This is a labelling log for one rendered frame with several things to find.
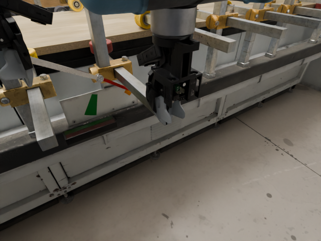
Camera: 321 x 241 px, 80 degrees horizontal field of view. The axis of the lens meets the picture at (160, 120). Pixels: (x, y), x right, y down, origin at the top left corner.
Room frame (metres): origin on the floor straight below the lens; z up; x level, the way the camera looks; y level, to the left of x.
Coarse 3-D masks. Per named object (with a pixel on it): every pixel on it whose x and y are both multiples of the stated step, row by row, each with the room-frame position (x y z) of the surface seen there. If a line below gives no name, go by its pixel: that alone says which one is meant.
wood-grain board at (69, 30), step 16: (16, 16) 1.22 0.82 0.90; (64, 16) 1.22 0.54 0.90; (80, 16) 1.22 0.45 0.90; (112, 16) 1.22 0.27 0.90; (128, 16) 1.22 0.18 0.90; (240, 16) 1.26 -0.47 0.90; (32, 32) 0.88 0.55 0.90; (48, 32) 0.88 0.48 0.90; (64, 32) 0.88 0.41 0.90; (80, 32) 0.88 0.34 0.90; (112, 32) 0.88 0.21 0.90; (128, 32) 0.88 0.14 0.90; (144, 32) 0.91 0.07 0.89; (32, 48) 0.67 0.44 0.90; (48, 48) 0.70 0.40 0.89; (64, 48) 0.73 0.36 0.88
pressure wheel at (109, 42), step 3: (108, 39) 0.75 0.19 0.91; (90, 42) 0.72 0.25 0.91; (108, 42) 0.72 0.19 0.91; (111, 42) 0.73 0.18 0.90; (90, 45) 0.70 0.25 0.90; (108, 45) 0.71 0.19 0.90; (111, 45) 0.72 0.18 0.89; (90, 48) 0.70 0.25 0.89; (108, 48) 0.70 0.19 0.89; (111, 48) 0.72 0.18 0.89; (93, 51) 0.69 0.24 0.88; (108, 51) 0.70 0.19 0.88; (111, 51) 0.72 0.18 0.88
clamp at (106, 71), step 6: (114, 60) 0.64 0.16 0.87; (120, 60) 0.64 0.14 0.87; (96, 66) 0.59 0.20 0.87; (108, 66) 0.59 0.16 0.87; (114, 66) 0.60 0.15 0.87; (120, 66) 0.61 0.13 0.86; (126, 66) 0.62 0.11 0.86; (90, 72) 0.58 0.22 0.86; (96, 72) 0.57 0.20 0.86; (102, 72) 0.57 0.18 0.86; (108, 72) 0.58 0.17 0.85; (114, 72) 0.59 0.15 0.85; (132, 72) 0.63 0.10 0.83; (108, 78) 0.58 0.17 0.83; (114, 78) 0.59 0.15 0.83
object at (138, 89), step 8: (120, 72) 0.57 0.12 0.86; (128, 72) 0.57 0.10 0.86; (120, 80) 0.56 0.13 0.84; (128, 80) 0.51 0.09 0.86; (136, 80) 0.51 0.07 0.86; (128, 88) 0.51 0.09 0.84; (136, 88) 0.46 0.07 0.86; (144, 88) 0.46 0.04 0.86; (136, 96) 0.46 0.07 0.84; (144, 96) 0.42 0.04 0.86; (144, 104) 0.43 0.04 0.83; (152, 112) 0.39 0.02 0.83
